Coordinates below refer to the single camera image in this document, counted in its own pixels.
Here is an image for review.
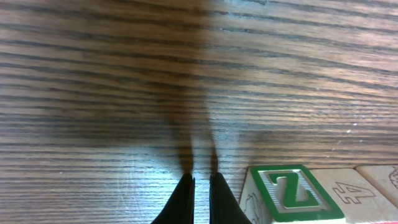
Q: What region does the white block frog picture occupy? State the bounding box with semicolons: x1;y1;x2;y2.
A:
239;164;346;224

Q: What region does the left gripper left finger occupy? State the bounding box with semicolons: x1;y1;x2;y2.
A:
151;174;195;224

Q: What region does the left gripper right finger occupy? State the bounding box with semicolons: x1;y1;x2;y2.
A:
210;172;251;224

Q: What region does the white block blue side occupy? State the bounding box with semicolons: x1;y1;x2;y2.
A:
355;164;397;207

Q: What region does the white block green edge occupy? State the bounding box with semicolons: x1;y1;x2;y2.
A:
310;169;397;224

